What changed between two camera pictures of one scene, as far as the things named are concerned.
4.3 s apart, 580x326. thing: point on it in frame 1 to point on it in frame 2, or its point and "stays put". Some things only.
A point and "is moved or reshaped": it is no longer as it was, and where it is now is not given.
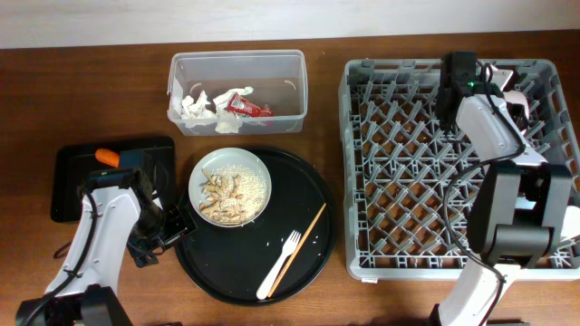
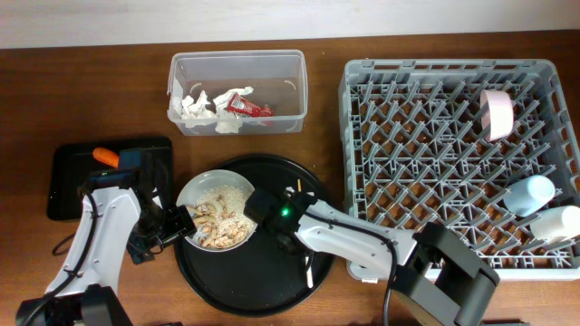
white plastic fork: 272,278 to 309,273
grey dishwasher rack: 407,184 stays put
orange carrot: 108,157 stays put
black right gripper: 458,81 to 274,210
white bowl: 517,107 is moved or reshaped
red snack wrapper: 236,104 stays put
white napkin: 199,111 stays put
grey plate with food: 230,186 is moved or reshaped
